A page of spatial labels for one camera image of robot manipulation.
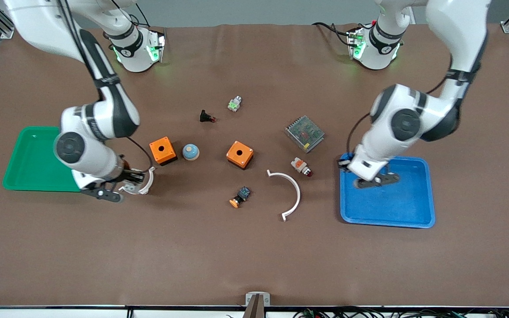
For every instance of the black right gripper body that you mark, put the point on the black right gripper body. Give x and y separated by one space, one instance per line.
131 176

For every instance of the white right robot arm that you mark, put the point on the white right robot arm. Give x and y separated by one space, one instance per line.
91 145

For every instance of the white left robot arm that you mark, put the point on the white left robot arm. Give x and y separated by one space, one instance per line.
404 126

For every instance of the metal mesh power supply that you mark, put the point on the metal mesh power supply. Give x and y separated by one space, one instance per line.
305 134

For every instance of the blue dome button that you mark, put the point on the blue dome button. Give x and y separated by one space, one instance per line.
191 152

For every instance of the blue plastic tray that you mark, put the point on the blue plastic tray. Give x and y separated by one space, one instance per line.
396 207

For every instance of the black red push button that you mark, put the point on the black red push button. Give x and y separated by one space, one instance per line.
205 116

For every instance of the green plastic tray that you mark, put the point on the green plastic tray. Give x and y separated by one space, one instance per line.
29 163

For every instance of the grey table edge clamp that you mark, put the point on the grey table edge clamp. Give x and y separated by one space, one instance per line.
249 297

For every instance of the small white curved bracket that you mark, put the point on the small white curved bracket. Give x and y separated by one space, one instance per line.
142 191

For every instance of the orange button enclosure box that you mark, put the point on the orange button enclosure box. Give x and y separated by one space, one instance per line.
162 150
239 154

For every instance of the red indicator lamp switch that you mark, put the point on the red indicator lamp switch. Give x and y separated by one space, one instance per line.
301 166

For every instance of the large white curved bracket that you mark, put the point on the large white curved bracket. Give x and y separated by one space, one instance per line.
298 192

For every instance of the orange push button switch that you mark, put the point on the orange push button switch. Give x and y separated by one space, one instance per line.
241 195

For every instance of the green white switch module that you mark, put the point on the green white switch module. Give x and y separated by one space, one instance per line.
234 104

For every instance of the brown camera stand pole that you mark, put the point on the brown camera stand pole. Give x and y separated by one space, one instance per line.
254 310

